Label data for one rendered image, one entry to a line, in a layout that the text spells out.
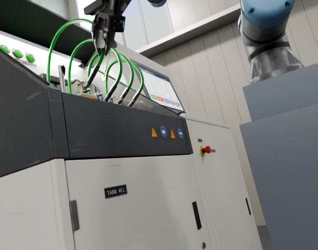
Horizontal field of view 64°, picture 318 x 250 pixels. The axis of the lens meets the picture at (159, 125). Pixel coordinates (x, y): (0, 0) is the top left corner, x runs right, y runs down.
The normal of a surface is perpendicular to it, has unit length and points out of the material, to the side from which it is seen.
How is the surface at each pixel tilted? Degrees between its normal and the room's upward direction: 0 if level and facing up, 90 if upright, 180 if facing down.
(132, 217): 90
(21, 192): 90
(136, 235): 90
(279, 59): 73
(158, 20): 90
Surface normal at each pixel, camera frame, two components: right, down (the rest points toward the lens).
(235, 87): -0.43, -0.11
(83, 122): 0.83, -0.28
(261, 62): -0.79, -0.28
